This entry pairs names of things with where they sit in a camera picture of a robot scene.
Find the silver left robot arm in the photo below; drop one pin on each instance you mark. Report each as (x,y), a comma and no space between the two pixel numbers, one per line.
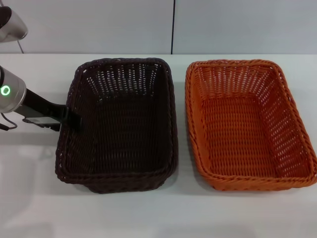
(12,96)

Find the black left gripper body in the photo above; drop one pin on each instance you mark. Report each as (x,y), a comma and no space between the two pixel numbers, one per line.
(42,105)

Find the orange wicker basket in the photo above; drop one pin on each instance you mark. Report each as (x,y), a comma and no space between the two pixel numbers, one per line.
(242,129)

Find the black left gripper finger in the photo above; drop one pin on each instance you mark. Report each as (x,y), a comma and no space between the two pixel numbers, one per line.
(53,127)
(74,121)

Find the dark brown wicker basket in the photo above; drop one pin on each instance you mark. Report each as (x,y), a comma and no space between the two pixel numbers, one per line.
(119,129)

